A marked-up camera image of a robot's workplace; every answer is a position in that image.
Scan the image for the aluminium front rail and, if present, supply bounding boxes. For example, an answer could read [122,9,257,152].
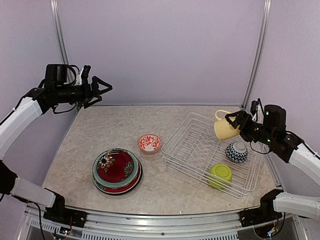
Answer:
[17,204,310,240]

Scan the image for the lime green bowl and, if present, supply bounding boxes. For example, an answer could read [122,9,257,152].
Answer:
[207,163,233,190]

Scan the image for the white wire dish rack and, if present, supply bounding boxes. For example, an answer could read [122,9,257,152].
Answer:
[161,112,261,199]

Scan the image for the right aluminium corner post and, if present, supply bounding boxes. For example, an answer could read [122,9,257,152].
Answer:
[241,0,272,110]

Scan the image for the yellow mug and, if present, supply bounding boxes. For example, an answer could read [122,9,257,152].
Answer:
[214,109,241,141]

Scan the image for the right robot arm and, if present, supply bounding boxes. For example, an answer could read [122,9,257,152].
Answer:
[225,104,320,225]

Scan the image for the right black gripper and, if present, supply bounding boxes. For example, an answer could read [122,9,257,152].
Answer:
[226,110,276,146]

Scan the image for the black rimmed beige plate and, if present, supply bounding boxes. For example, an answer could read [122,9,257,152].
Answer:
[92,161,143,196]

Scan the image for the pink scalloped plate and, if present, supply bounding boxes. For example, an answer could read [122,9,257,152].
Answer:
[93,173,142,195]

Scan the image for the white red patterned bowl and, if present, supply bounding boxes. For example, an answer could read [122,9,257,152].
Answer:
[137,133,163,154]

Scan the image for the left aluminium corner post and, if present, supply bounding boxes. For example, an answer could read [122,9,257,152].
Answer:
[49,0,83,111]

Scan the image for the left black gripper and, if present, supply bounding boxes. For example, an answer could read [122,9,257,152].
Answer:
[55,75,112,108]

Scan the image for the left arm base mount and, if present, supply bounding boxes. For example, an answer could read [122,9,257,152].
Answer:
[43,208,88,228]

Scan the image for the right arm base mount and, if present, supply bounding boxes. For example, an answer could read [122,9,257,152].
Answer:
[238,207,283,227]

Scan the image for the light teal floral plate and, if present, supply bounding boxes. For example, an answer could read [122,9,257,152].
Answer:
[92,148,139,189]

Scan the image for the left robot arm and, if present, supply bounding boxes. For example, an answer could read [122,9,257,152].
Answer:
[0,64,113,223]

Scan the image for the aluminium corner post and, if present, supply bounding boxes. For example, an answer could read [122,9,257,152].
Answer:
[49,0,83,111]
[241,0,272,110]

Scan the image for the blue white patterned cup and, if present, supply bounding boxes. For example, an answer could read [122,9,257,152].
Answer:
[225,142,248,164]

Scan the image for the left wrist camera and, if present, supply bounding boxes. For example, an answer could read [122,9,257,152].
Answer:
[74,65,91,86]

